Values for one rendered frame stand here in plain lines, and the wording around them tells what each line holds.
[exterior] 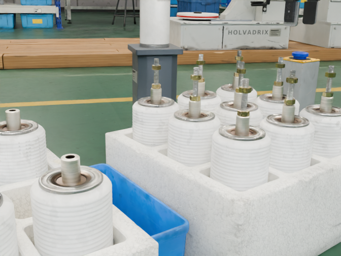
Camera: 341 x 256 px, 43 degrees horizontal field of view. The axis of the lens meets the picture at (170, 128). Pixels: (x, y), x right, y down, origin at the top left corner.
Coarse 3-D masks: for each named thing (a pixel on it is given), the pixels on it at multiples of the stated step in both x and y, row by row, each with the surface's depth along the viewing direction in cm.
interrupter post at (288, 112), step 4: (284, 104) 76; (284, 108) 76; (288, 108) 75; (292, 108) 75; (284, 112) 76; (288, 112) 75; (292, 112) 75; (284, 116) 76; (288, 116) 76; (292, 116) 76; (284, 120) 76; (288, 120) 76; (292, 120) 76
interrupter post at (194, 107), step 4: (192, 104) 77; (196, 104) 77; (200, 104) 78; (192, 108) 77; (196, 108) 77; (200, 108) 78; (188, 112) 79; (192, 112) 78; (196, 112) 78; (192, 116) 78; (196, 116) 78
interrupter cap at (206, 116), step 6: (174, 114) 78; (180, 114) 78; (186, 114) 80; (204, 114) 79; (210, 114) 79; (186, 120) 75; (192, 120) 75; (198, 120) 75; (204, 120) 76; (210, 120) 76
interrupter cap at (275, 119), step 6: (276, 114) 80; (270, 120) 76; (276, 120) 76; (294, 120) 78; (300, 120) 77; (306, 120) 77; (282, 126) 74; (288, 126) 73; (294, 126) 73; (300, 126) 74
